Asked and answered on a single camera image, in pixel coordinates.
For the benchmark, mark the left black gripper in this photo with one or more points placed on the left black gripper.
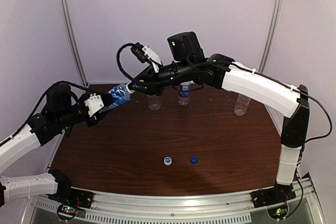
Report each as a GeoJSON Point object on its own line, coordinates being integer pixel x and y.
{"type": "Point", "coordinates": [94, 118]}

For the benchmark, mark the clear bottle white cap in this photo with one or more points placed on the clear bottle white cap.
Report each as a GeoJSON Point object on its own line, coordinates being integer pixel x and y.
{"type": "Point", "coordinates": [154, 102]}

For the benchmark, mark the aluminium frame post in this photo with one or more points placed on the aluminium frame post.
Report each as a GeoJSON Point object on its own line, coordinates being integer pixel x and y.
{"type": "Point", "coordinates": [276, 11]}
{"type": "Point", "coordinates": [72, 41]}

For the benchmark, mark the blue bottle cap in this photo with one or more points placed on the blue bottle cap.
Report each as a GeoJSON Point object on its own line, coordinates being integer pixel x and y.
{"type": "Point", "coordinates": [194, 159]}

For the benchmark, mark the aluminium front rail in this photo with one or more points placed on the aluminium front rail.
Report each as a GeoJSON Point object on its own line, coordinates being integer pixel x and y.
{"type": "Point", "coordinates": [220, 208]}

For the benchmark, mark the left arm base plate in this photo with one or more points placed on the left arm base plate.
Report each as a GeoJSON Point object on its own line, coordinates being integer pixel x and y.
{"type": "Point", "coordinates": [73, 204]}

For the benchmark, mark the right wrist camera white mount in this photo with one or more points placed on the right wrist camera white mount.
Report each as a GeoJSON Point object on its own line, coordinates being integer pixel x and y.
{"type": "Point", "coordinates": [146, 54]}

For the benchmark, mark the Pepsi bottle blue label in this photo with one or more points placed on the Pepsi bottle blue label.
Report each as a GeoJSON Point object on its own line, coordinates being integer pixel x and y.
{"type": "Point", "coordinates": [184, 93]}

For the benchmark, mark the left aluminium frame post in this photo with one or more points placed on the left aluminium frame post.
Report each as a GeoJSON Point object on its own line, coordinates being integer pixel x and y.
{"type": "Point", "coordinates": [72, 41]}

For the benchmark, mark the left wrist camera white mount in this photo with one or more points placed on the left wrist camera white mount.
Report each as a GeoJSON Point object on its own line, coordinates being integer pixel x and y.
{"type": "Point", "coordinates": [94, 104]}

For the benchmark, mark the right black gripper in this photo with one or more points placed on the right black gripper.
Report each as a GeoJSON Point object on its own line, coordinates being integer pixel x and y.
{"type": "Point", "coordinates": [154, 82]}

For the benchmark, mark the blue label water bottle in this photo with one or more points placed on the blue label water bottle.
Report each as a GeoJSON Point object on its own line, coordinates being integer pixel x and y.
{"type": "Point", "coordinates": [120, 95]}

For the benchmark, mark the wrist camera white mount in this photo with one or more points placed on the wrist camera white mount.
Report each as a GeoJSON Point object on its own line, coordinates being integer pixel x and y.
{"type": "Point", "coordinates": [94, 104]}
{"type": "Point", "coordinates": [146, 54]}

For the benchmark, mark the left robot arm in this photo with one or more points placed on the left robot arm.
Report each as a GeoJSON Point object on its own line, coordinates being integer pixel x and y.
{"type": "Point", "coordinates": [67, 104]}

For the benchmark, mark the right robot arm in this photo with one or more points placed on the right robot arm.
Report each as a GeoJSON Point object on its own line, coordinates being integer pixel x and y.
{"type": "Point", "coordinates": [224, 73]}

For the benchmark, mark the right aluminium frame post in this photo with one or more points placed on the right aluminium frame post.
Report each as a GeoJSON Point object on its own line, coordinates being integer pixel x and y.
{"type": "Point", "coordinates": [276, 11]}

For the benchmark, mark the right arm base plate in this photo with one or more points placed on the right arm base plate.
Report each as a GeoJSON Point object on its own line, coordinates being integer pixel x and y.
{"type": "Point", "coordinates": [275, 199]}

